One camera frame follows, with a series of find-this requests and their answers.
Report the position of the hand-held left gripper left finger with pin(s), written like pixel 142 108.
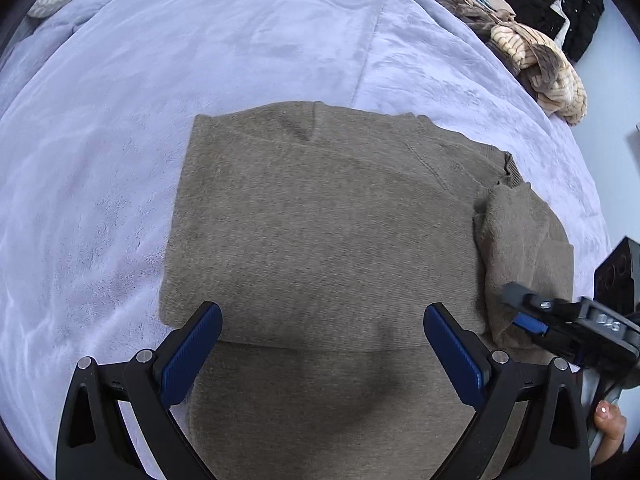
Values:
pixel 192 350

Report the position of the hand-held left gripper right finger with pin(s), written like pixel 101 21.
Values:
pixel 455 350

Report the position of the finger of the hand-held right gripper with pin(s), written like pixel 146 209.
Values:
pixel 525 296
pixel 532 324

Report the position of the olive knit sweater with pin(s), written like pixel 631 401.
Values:
pixel 325 235

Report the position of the person's right hand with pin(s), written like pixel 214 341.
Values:
pixel 610 425

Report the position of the lavender plush blanket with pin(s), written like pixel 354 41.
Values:
pixel 150 110

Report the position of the striped brown cream fuzzy throw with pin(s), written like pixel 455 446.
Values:
pixel 525 45

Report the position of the black garment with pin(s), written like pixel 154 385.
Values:
pixel 580 10

